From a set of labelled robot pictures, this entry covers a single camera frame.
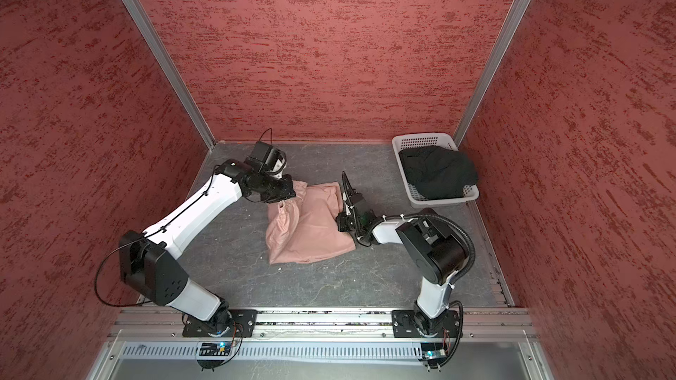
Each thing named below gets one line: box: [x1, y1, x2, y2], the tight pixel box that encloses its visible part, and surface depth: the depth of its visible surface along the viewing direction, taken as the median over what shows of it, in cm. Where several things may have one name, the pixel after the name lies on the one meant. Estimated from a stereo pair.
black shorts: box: [398, 145, 478, 200], surface depth 100 cm
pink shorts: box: [265, 180, 356, 265], surface depth 89 cm
